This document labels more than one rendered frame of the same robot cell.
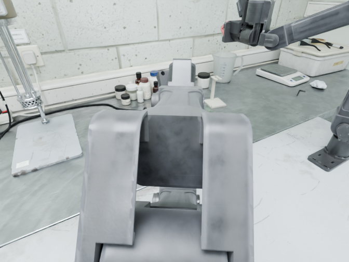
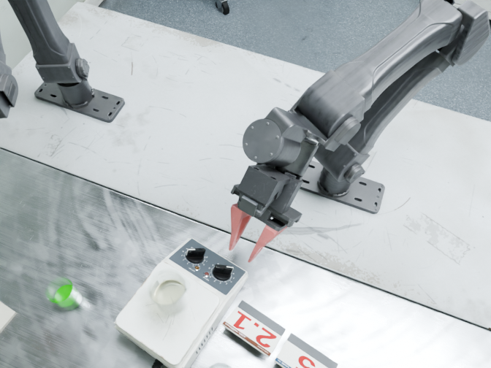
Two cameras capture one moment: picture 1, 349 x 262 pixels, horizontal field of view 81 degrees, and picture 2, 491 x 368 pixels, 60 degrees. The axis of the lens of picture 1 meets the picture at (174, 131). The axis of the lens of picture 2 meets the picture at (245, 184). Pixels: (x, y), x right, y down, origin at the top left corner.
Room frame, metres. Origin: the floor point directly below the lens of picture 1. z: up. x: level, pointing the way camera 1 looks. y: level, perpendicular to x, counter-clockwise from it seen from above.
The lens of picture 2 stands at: (0.66, 0.21, 1.65)
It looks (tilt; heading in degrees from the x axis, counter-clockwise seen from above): 59 degrees down; 228
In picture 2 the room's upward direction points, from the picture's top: 3 degrees clockwise
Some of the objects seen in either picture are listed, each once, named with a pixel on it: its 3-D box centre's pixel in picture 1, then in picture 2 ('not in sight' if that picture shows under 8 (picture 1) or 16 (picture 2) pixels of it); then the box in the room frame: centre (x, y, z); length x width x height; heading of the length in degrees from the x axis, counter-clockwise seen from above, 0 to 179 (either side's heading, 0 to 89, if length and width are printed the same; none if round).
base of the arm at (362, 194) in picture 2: not in sight; (337, 174); (0.22, 0.00, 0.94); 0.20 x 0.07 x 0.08; 119
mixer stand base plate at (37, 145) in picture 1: (47, 139); not in sight; (0.59, 0.46, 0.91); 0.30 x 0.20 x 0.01; 29
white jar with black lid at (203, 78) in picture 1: (203, 80); not in sight; (1.09, -0.16, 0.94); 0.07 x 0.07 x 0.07
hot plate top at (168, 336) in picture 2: not in sight; (168, 310); (0.63, 0.02, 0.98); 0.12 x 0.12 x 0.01; 18
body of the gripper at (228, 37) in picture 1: (240, 33); not in sight; (0.78, -0.23, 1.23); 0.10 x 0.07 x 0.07; 110
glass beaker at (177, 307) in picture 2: not in sight; (172, 293); (0.62, 0.01, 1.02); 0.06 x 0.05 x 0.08; 145
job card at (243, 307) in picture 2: not in sight; (254, 326); (0.53, 0.11, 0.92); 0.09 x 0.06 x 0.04; 107
